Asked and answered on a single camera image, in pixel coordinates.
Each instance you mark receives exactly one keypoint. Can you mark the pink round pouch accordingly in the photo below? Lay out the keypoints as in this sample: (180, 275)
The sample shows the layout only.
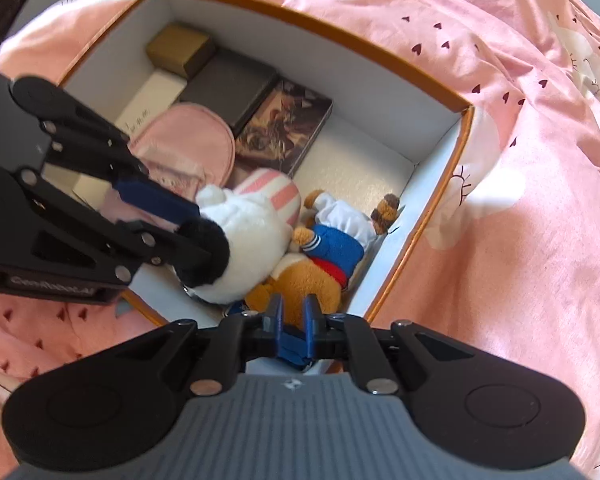
(190, 130)

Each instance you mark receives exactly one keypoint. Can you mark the orange storage box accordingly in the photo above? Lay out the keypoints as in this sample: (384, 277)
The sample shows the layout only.
(360, 90)

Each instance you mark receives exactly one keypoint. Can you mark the printed picture box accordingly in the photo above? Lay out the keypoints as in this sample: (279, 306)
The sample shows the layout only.
(280, 125)

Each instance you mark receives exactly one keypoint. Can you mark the pink printed blanket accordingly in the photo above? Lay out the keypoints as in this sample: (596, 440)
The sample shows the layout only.
(480, 210)

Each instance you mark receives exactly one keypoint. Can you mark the white plush toy striped hat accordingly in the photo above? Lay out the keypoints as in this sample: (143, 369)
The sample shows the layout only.
(250, 230)

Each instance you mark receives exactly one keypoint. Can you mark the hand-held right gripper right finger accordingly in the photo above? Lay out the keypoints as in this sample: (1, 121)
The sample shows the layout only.
(312, 322)

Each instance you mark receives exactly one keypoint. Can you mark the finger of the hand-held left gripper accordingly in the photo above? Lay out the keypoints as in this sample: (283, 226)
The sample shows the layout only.
(145, 245)
(150, 192)

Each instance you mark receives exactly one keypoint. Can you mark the orange plush bear blue jacket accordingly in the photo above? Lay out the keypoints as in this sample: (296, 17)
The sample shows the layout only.
(300, 285)

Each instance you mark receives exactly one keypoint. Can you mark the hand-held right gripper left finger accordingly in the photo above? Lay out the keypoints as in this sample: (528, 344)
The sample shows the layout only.
(275, 320)

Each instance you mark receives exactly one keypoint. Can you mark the brown plush toy white shirt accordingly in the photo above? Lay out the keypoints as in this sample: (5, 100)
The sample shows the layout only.
(345, 220)

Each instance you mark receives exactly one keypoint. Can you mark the dark grey box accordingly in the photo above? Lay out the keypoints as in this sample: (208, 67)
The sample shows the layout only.
(230, 85)

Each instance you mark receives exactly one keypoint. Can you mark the small brown cardboard box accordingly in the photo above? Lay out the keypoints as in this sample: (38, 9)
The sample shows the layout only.
(180, 47)

